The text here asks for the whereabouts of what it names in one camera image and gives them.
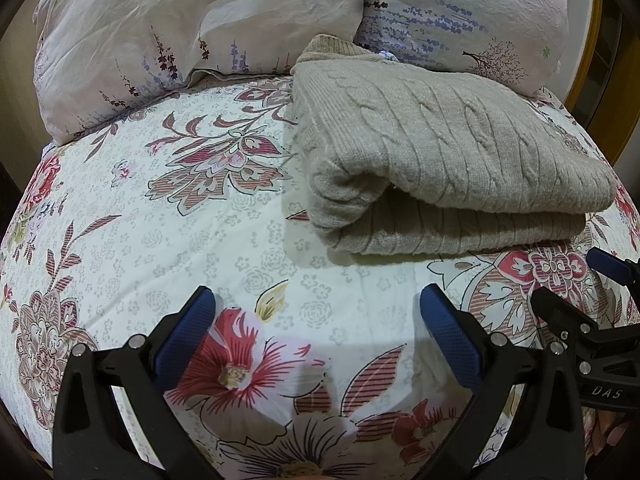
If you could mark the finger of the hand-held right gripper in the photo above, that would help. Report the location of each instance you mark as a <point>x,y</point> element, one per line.
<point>555,313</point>
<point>615,266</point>

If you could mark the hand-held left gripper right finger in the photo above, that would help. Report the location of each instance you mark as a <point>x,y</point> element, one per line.
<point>450,336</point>

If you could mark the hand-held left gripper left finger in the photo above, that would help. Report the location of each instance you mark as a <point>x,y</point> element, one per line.
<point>186,336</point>

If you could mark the person's right hand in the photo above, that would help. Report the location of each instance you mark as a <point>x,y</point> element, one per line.
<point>611,435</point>

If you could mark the floral bed sheet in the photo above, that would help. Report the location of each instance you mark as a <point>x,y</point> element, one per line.
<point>165,230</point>

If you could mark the pale pink lavender-print pillow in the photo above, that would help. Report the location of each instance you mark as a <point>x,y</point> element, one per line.
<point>165,35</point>

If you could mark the pale blue lavender-print pillow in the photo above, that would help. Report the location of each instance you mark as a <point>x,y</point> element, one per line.
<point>450,10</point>

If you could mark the yellow wooden frame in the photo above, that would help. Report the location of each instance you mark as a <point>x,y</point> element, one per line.
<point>586,45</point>

